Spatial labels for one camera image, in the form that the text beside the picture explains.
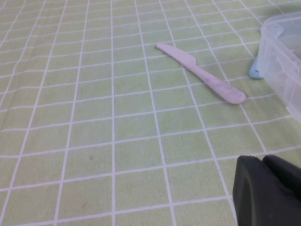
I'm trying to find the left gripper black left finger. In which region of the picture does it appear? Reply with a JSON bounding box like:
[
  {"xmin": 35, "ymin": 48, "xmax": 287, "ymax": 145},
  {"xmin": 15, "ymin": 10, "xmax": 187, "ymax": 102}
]
[{"xmin": 232, "ymin": 155, "xmax": 301, "ymax": 226}]

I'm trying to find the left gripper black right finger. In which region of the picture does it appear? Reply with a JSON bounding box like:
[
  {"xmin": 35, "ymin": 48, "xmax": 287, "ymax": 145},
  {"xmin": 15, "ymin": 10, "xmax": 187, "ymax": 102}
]
[{"xmin": 262, "ymin": 154, "xmax": 301, "ymax": 201}]

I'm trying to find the transparent plastic egg box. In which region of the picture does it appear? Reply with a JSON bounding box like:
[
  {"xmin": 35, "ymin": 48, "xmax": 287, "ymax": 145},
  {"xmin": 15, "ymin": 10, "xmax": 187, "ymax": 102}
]
[{"xmin": 257, "ymin": 11, "xmax": 301, "ymax": 121}]

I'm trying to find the light blue plastic fork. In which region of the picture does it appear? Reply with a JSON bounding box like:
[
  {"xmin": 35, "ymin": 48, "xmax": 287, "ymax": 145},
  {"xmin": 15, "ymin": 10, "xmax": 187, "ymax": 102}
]
[{"xmin": 248, "ymin": 23, "xmax": 286, "ymax": 80}]

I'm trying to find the pale pink plastic knife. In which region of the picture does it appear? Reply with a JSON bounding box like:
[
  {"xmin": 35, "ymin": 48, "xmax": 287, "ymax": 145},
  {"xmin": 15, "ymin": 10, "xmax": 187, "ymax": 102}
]
[{"xmin": 156, "ymin": 42, "xmax": 246, "ymax": 105}]

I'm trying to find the green checked tablecloth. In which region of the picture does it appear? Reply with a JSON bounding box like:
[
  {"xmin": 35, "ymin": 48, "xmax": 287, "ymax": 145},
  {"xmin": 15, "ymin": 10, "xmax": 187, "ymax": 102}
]
[{"xmin": 0, "ymin": 0, "xmax": 301, "ymax": 226}]

